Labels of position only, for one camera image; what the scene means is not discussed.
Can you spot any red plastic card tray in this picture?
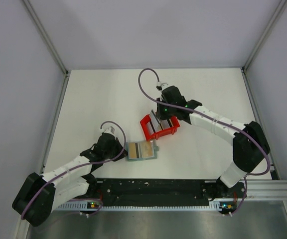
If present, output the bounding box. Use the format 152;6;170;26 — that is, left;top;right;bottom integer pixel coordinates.
140;114;180;141

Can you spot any silver striped credit card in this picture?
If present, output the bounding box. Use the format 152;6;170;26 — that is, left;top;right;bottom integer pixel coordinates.
149;110;160;131

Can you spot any green leather card holder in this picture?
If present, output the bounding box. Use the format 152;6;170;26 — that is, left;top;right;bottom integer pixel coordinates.
127;140;159;161

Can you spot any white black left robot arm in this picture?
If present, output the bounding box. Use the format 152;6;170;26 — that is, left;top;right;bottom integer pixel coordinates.
11;132;128;227

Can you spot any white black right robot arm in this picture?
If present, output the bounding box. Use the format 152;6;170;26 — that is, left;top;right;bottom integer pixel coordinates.
156;83;271;197

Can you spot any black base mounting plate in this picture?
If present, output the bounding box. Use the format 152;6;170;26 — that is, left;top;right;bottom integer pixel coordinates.
91;178;245;207

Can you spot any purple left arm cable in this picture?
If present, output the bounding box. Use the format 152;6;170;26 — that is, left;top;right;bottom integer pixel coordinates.
20;121;127;220

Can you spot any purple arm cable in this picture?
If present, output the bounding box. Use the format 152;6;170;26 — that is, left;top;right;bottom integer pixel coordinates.
20;121;127;220
138;68;271;217

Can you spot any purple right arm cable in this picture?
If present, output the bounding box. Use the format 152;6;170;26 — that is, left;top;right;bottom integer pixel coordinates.
138;68;271;217

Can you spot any white slotted cable duct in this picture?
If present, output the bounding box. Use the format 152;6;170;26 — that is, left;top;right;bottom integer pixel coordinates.
55;201;88;211

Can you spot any aluminium frame rail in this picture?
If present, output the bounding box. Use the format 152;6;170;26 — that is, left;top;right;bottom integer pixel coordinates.
246;180;287;201

